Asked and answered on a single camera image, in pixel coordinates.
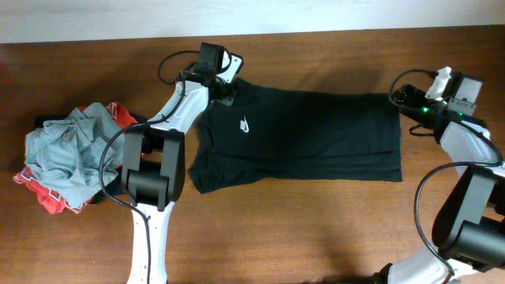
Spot right black cable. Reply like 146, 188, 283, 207
388, 69, 505, 284

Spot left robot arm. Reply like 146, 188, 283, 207
121, 43, 244, 283

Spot grey crumpled t-shirt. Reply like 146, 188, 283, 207
24, 103, 120, 208

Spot red printed t-shirt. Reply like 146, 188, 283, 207
13, 101, 144, 215

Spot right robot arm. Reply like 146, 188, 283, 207
369, 67, 504, 284

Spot black Nike t-shirt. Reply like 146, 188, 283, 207
189, 79, 402, 193

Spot navy blue folded garment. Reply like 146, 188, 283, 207
34, 113, 150, 205

